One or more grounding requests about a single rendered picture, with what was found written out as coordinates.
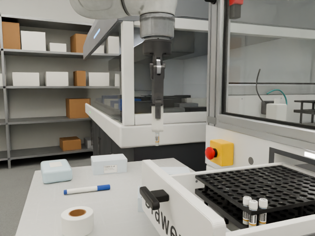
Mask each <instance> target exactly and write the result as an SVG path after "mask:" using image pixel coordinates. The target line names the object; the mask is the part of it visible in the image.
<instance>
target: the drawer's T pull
mask: <svg viewBox="0 0 315 236"><path fill-rule="evenodd" d="M140 194H141V196H142V197H143V198H144V200H145V201H146V202H147V204H148V205H149V206H150V208H151V209H152V210H158V209H159V208H160V202H167V201H169V195H168V194H167V193H166V192H165V191H164V190H163V189H162V190H154V191H149V189H148V188H147V187H146V186H142V187H140Z"/></svg>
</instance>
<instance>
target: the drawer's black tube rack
mask: <svg viewBox="0 0 315 236"><path fill-rule="evenodd" d="M204 175H205V176H206V177H208V178H210V179H212V180H213V181H215V182H217V183H218V184H220V185H221V186H223V187H225V188H226V190H230V191H231V192H233V193H235V194H236V195H238V196H240V197H241V198H243V197H244V196H249V197H251V199H252V200H256V201H257V202H258V208H259V199H260V198H264V199H267V200H268V206H267V209H261V208H259V209H261V210H262V214H264V213H267V215H266V224H269V223H274V222H279V221H285V220H289V219H294V218H299V217H303V216H308V215H313V214H315V177H313V176H310V175H307V174H305V173H302V172H299V171H296V170H293V169H291V168H288V167H285V166H282V165H276V166H269V167H260V168H252V169H245V170H233V171H226V172H218V173H210V174H204ZM195 194H196V195H197V196H199V197H200V198H201V199H203V200H204V204H206V205H207V206H208V204H209V205H210V206H211V207H213V208H214V209H215V210H217V211H218V212H219V213H220V214H222V215H223V216H224V221H225V224H229V221H230V222H231V223H233V224H234V225H235V226H237V227H238V228H239V229H246V228H249V225H246V224H244V223H243V210H242V209H240V208H239V207H237V206H236V205H234V204H233V203H231V202H230V201H228V200H227V199H225V198H224V197H222V196H221V195H219V194H218V193H216V192H215V191H214V190H212V189H211V188H209V187H208V186H206V185H204V188H197V189H195Z"/></svg>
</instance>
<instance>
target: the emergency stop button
mask: <svg viewBox="0 0 315 236"><path fill-rule="evenodd" d="M205 156H206V158H207V159H209V160H212V159H213V158H214V156H215V151H214V150H213V148H212V147H207V148H206V150H205Z"/></svg>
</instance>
